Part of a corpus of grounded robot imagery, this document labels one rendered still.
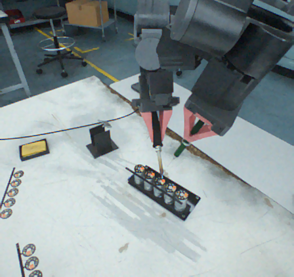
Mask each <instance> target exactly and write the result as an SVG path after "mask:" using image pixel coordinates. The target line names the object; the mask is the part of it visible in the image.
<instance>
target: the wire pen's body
mask: <svg viewBox="0 0 294 277"><path fill-rule="evenodd" d="M197 121H198V122H197V123H196V122H195V124H194V125H193V126H192V127H193V128H191V131H190V134H191V135H195V134H196V133H198V132H199V131H200V129H201V127H202V126H203V125H204V124H205V123H204V122H202V121H201V120H200V119H199V120H197ZM190 144H191V142H188V141H187V140H186V139H185V138H183V139H182V143H181V144H180V146H179V147H178V148H177V150H176V151H175V152H174V153H173V155H174V156H175V157H179V156H180V155H181V153H182V152H183V151H184V150H185V149H186V147H187V146H189V145H190Z"/></svg>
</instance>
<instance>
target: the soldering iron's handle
mask: <svg viewBox="0 0 294 277"><path fill-rule="evenodd" d="M151 114H152V131H153V145H152V147H153V148H155V147H156V146H161V147H162V146H163V144H162V142H161V134H160V128H159V117H158V113H157V111H151Z"/></svg>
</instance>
